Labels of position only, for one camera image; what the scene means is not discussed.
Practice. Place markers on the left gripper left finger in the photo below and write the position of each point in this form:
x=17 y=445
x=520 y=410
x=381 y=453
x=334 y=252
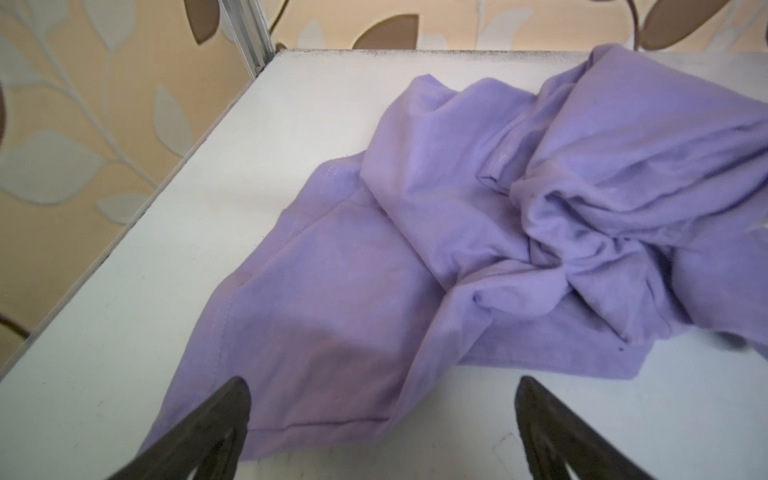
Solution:
x=206 y=444

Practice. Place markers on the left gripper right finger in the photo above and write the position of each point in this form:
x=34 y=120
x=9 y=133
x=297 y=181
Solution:
x=558 y=444

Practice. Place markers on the aluminium frame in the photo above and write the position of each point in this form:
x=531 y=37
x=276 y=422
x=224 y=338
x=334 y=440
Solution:
x=251 y=32

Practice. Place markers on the purple cloth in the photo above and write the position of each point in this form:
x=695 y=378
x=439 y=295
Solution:
x=567 y=231

